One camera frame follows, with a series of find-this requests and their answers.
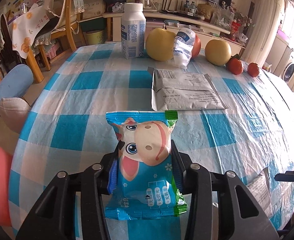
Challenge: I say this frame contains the white printed paper bag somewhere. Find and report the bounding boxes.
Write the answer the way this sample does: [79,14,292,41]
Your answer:
[247,167,273,218]

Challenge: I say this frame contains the blue cow snack packet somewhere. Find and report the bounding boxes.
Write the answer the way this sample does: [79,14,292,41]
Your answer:
[105,111,187,220]

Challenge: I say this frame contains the silver white foil bag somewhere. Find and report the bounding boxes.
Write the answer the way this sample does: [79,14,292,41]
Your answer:
[147,67,228,111]

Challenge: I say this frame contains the crushed white yogurt bottle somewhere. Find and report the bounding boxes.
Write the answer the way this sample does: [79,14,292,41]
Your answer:
[173,28,196,69]

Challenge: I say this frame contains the green yellow trash bucket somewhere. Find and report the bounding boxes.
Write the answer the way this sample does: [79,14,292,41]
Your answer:
[85,30,105,45]

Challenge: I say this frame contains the blue white checkered tablecloth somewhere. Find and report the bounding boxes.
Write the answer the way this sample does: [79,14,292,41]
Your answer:
[9,43,294,231]

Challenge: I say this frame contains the white washing machine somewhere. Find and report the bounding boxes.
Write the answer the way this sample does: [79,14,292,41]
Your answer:
[280,55,294,83]

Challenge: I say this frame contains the beige cushion stool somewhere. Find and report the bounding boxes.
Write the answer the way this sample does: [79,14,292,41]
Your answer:
[0,98,31,134]

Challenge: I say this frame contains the small orange tangerine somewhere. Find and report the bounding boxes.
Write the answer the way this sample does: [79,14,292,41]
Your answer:
[247,62,260,77]

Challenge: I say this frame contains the blue round stool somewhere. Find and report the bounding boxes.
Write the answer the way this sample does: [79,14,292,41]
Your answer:
[0,64,34,100]

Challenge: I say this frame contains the yellow pear right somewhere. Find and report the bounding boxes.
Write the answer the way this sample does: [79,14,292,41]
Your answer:
[205,39,231,66]

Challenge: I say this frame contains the yellow pear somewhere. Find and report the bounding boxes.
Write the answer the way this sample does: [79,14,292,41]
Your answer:
[205,39,231,66]
[145,28,176,61]

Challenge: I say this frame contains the red apple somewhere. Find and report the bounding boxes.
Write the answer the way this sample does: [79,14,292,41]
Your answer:
[191,35,201,59]

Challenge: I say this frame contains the yellow pear left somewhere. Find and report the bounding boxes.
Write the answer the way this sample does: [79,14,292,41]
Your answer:
[145,28,176,61]

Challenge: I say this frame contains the cream curtain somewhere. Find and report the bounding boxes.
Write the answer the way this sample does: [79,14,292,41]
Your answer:
[242,0,285,67]

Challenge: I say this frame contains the white tv cabinet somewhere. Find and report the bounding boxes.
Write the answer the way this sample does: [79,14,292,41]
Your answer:
[103,12,245,55]

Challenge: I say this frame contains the dining table with orange-print cloth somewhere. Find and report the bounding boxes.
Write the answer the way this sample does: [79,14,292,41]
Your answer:
[11,4,60,60]

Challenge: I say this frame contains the white upright yogurt bottle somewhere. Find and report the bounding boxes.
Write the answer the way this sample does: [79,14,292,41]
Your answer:
[121,3,146,59]

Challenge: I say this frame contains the wooden chair with lace cover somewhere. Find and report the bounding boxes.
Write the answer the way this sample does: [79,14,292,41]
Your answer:
[34,0,85,71]

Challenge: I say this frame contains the glass electric kettle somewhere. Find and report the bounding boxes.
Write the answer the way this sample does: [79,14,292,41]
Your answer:
[140,0,155,11]

